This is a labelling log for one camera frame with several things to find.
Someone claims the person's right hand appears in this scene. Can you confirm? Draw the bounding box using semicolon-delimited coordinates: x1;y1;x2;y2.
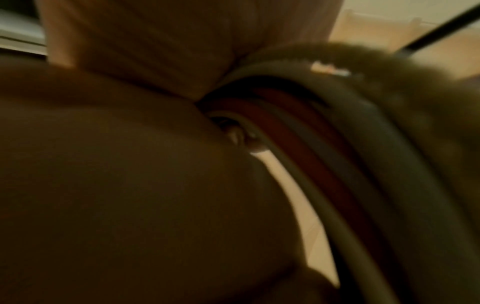
35;0;344;100

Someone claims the black cable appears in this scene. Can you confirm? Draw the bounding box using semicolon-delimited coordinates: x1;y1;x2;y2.
397;4;480;57

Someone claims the orange cable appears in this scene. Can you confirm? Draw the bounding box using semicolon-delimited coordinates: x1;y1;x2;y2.
209;89;395;268

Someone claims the white flat bar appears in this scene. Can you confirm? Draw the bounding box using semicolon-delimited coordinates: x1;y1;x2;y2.
0;9;48;56

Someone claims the person's left hand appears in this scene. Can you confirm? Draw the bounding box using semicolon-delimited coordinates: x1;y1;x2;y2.
0;56;341;304

